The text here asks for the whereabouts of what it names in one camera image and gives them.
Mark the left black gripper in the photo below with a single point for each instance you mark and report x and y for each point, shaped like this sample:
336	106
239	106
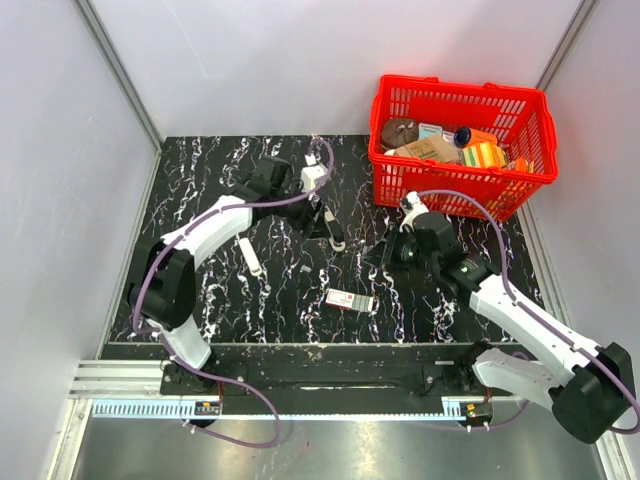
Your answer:
311	221

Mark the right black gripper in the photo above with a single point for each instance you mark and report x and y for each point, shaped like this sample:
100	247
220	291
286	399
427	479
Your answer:
384	253

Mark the red white staple box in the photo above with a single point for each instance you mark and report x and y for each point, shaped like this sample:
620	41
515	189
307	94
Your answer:
350	301

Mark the white staple remover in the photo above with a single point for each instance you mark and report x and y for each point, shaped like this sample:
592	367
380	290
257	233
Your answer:
250	257

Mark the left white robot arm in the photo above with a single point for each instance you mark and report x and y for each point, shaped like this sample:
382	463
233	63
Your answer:
161	283

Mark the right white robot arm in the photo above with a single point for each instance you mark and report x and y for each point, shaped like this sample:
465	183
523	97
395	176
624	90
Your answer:
585	386

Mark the brown cardboard box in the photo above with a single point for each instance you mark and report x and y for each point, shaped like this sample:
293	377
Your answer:
434	148

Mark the brown round object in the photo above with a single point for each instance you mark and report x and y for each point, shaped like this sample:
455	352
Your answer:
398	132

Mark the yellow green striped box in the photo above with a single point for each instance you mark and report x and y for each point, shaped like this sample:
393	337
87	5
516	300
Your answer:
483	155

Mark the teal white small box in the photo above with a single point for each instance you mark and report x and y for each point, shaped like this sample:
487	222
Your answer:
426	130

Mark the dark blue bottle cap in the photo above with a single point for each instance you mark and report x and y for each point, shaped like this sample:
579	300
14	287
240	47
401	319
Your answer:
462	137

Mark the red plastic basket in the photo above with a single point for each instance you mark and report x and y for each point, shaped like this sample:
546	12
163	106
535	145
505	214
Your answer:
518	116

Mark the orange package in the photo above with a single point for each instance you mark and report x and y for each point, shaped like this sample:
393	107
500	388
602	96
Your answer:
520	164

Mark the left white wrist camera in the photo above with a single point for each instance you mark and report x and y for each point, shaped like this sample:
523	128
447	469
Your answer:
312	174

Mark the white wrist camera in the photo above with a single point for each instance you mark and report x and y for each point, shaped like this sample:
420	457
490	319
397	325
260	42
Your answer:
312	174
412	207

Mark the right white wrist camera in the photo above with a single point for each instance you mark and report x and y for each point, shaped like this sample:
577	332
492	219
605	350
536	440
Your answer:
412	207

